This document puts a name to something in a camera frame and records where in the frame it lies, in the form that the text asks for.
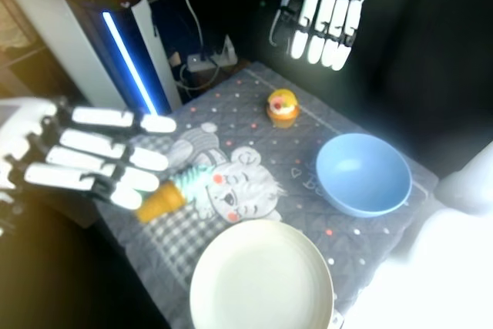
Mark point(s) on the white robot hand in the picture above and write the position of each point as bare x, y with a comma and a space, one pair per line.
327, 9
34, 140

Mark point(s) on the orange toy cupcake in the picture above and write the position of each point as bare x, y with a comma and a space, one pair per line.
283, 109

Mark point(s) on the toy ice cream cone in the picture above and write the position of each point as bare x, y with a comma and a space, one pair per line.
165, 198

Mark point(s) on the blue bowl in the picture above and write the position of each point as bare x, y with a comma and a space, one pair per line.
362, 178

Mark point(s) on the white plate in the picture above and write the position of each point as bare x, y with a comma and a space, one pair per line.
262, 279

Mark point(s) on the white column with blue light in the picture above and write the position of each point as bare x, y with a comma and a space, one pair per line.
77, 55

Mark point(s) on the white power strip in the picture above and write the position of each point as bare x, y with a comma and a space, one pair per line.
210, 61

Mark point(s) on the grey quilt with bear print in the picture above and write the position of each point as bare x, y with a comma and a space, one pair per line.
246, 140

